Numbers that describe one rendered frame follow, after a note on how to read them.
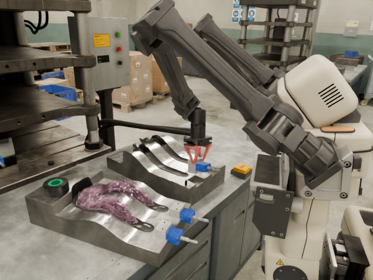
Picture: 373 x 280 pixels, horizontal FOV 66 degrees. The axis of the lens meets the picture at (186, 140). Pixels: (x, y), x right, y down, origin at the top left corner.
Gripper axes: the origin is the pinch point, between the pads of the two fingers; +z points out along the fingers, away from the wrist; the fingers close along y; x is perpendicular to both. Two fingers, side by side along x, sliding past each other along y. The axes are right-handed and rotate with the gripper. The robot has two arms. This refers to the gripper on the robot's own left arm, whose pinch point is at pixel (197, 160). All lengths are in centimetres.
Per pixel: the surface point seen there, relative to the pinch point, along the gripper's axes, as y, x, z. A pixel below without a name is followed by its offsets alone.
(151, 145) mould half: -4.5, -29.6, -1.2
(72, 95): -157, -358, -13
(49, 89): -148, -415, -22
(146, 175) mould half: 6.1, -22.4, 8.7
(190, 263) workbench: -0.6, -4.1, 45.5
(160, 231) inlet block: 28.7, 7.5, 14.6
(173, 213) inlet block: 18.5, 3.7, 13.8
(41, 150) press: 16, -95, 7
